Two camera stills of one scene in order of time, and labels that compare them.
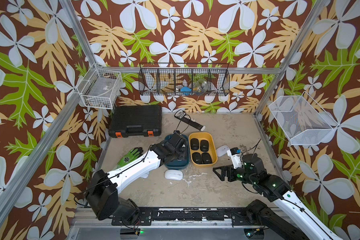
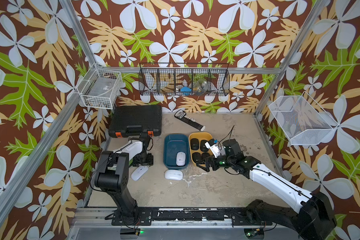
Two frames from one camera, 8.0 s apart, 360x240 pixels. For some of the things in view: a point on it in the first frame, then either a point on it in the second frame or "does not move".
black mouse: (197, 158) does not move
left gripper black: (183, 150) to (150, 162)
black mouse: (206, 158) does not move
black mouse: (194, 144) does not move
